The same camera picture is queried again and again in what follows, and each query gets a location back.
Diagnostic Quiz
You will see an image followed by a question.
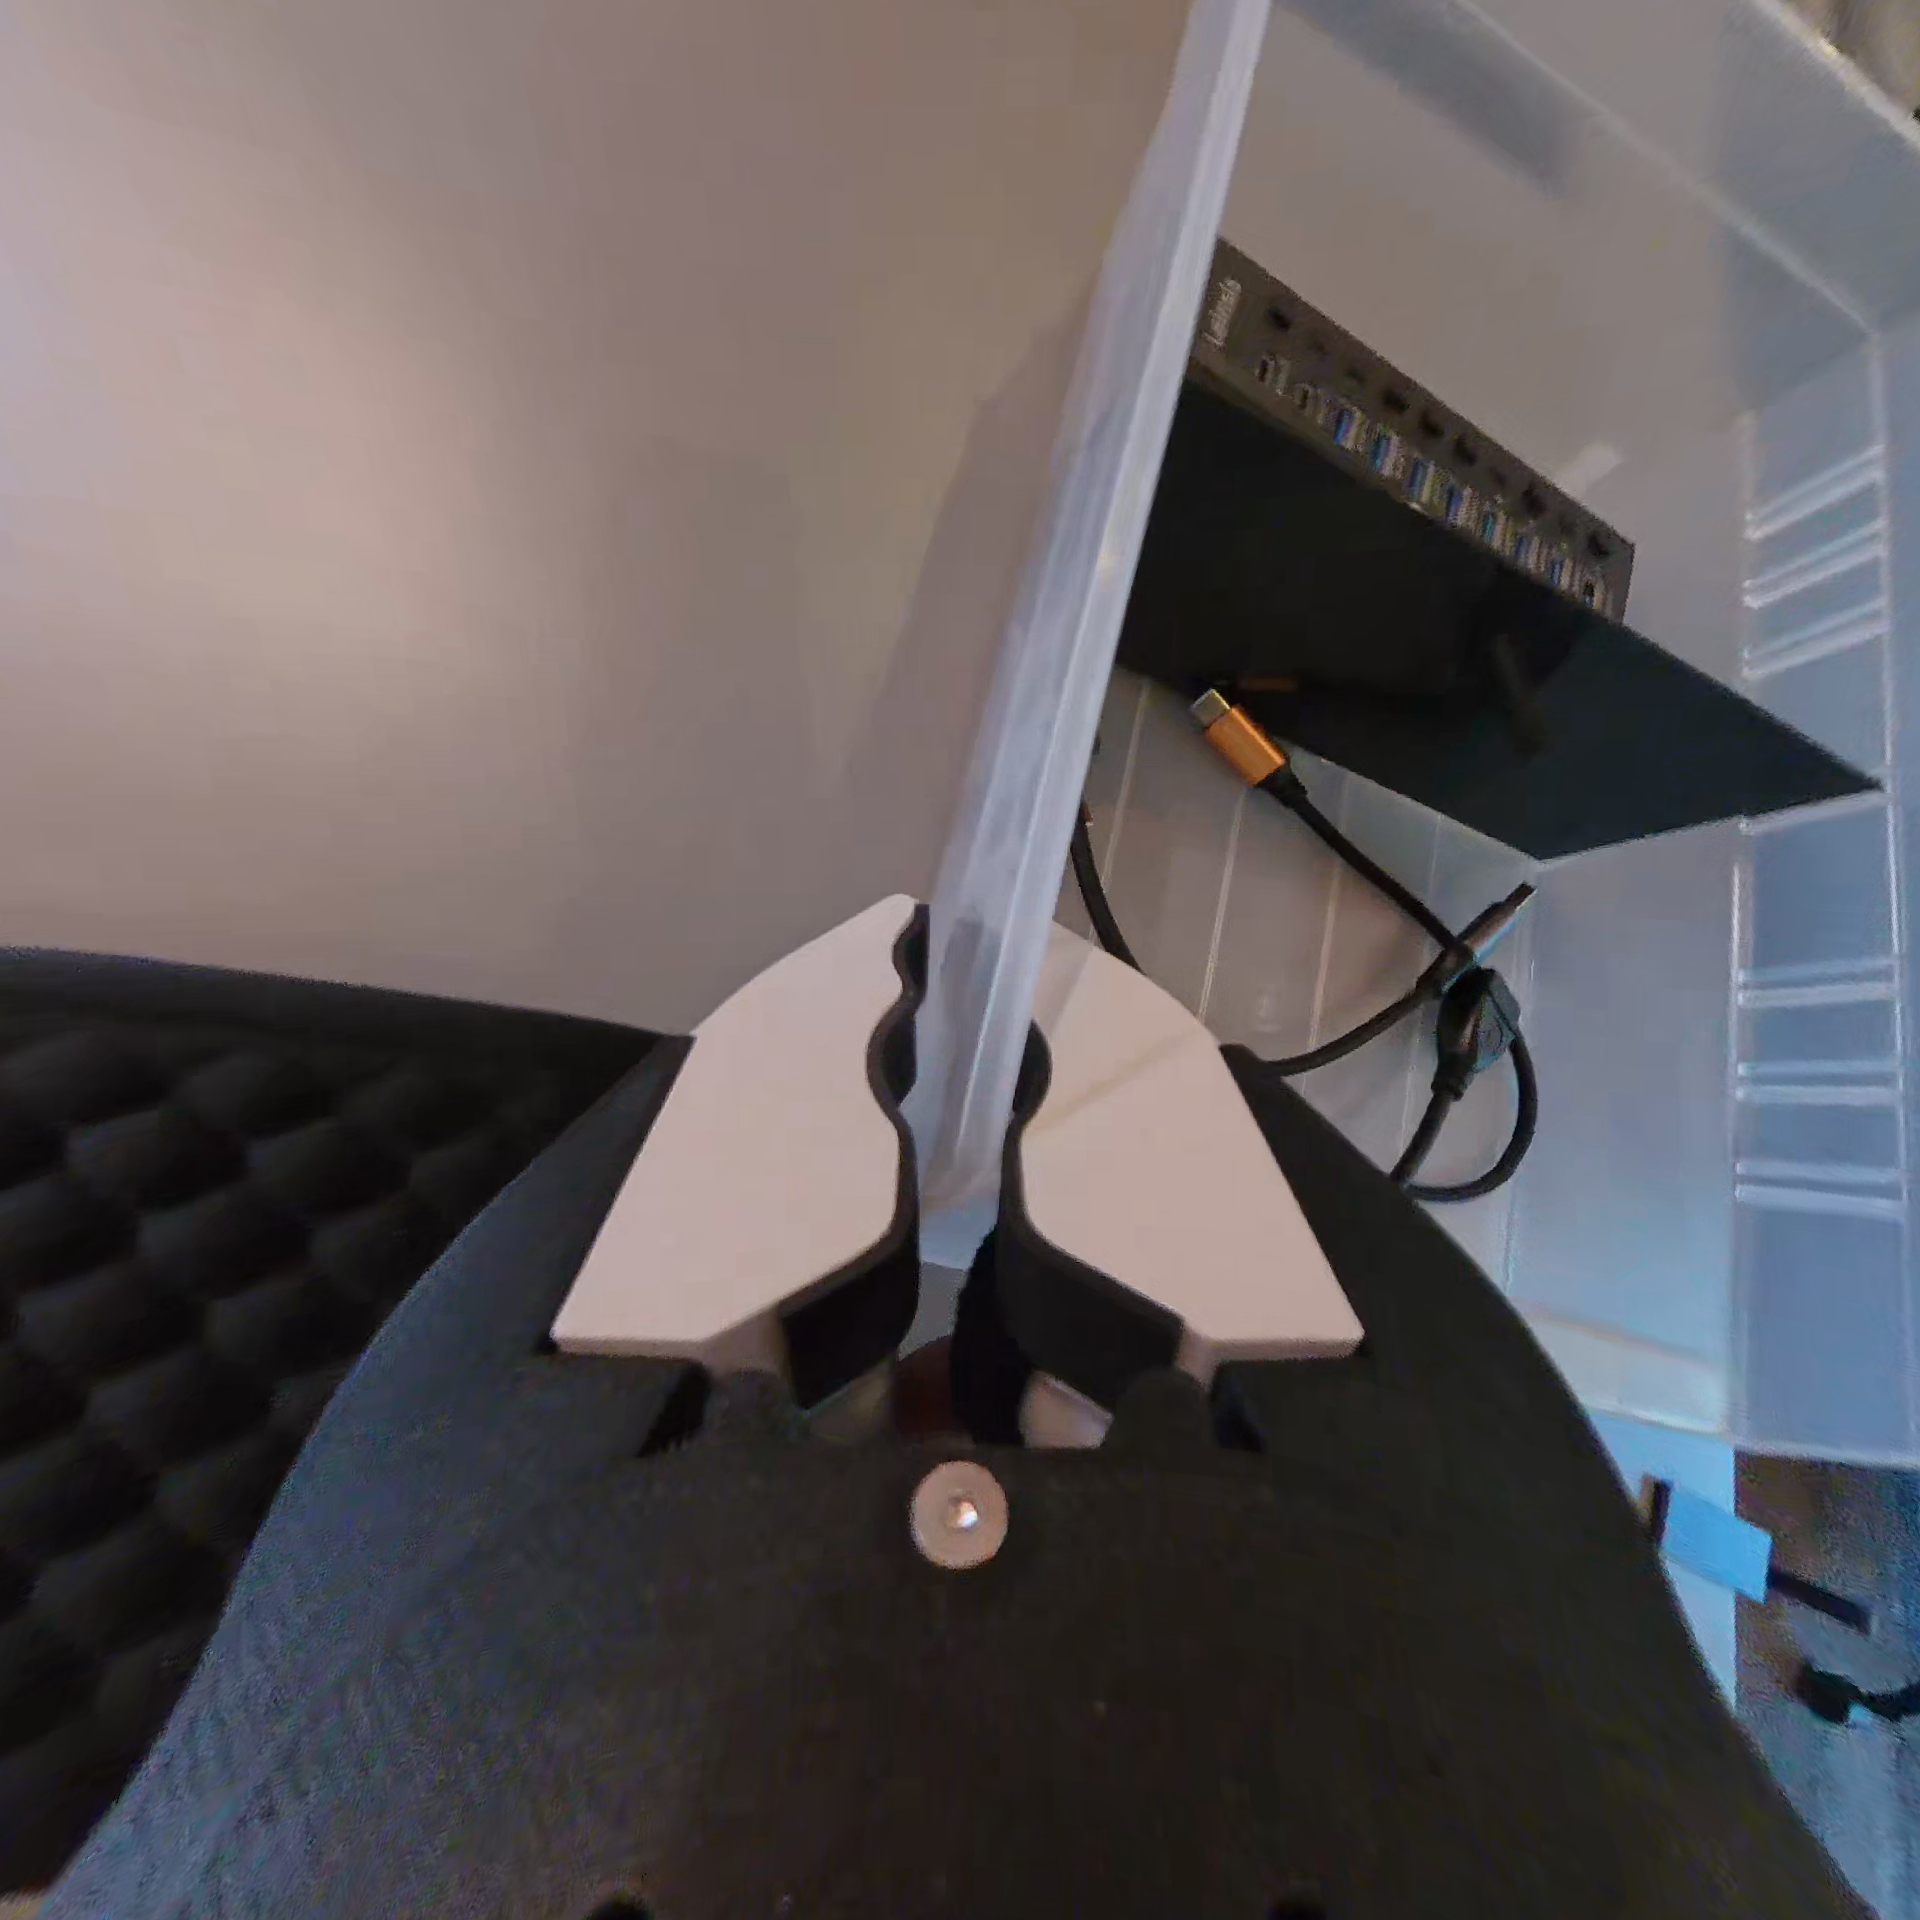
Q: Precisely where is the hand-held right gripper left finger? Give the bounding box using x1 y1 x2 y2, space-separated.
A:
549 892 926 1374

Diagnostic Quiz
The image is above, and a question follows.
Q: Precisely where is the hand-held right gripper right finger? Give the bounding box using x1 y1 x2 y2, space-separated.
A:
994 918 1370 1411

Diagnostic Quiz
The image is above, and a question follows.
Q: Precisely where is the clear plastic bin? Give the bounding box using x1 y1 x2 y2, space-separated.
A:
908 0 1920 1471

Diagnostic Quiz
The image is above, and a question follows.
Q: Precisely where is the black usb hub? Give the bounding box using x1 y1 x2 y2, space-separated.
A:
1198 237 1641 620

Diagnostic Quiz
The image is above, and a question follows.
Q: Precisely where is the black foam pad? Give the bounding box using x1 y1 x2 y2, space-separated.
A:
0 942 694 1913

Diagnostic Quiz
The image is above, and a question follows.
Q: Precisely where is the blue tape piece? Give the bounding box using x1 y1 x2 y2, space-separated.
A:
1661 1496 1775 1603

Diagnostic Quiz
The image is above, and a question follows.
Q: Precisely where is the black usb cable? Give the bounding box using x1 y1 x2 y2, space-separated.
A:
1068 801 1541 1201

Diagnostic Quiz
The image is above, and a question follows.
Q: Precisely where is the orange plug black cable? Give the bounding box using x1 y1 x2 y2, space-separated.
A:
1189 683 1538 992

